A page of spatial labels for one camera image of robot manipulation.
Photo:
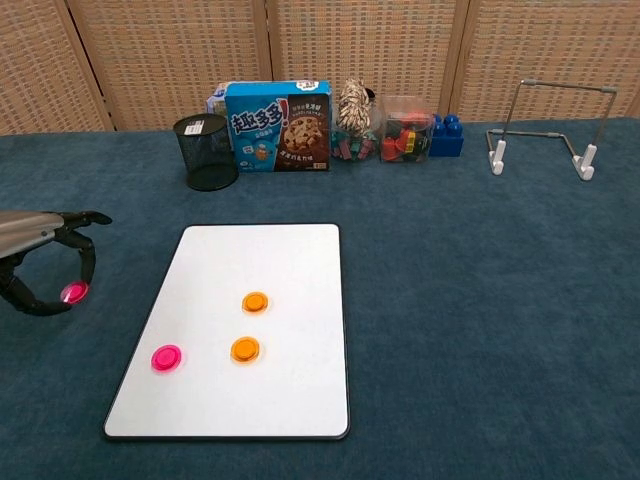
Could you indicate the clear box of coloured blocks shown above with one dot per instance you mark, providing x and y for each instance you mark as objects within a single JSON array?
[{"x": 405, "y": 137}]

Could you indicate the white magnetic board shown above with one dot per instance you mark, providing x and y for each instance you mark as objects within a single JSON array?
[{"x": 280, "y": 380}]

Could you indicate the zebra print plush toy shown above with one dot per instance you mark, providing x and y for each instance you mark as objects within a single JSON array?
[{"x": 354, "y": 107}]

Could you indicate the clear tub of binder clips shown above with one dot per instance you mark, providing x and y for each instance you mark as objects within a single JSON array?
[{"x": 354, "y": 147}]

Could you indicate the black mesh pen holder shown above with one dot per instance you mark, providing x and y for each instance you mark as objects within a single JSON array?
[{"x": 207, "y": 155}]

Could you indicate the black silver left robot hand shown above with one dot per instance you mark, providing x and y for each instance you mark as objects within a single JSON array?
[{"x": 25, "y": 230}]

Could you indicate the blue chocolate cookie box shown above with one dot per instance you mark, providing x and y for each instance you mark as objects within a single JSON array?
[{"x": 260, "y": 130}]

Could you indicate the orange round magnet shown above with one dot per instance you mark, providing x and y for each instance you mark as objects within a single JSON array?
[
  {"x": 245, "y": 349},
  {"x": 255, "y": 303}
]

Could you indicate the woven rattan screen panel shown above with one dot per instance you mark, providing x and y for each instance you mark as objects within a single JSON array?
[
  {"x": 365, "y": 40},
  {"x": 550, "y": 40},
  {"x": 170, "y": 55},
  {"x": 35, "y": 65}
]

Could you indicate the pink round magnet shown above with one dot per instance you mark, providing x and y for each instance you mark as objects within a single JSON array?
[
  {"x": 74, "y": 293},
  {"x": 168, "y": 358}
]

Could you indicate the white blue carton box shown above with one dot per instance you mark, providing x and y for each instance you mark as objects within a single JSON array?
[{"x": 216, "y": 100}]

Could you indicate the blue building block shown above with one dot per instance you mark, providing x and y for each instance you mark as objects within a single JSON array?
[{"x": 446, "y": 137}]

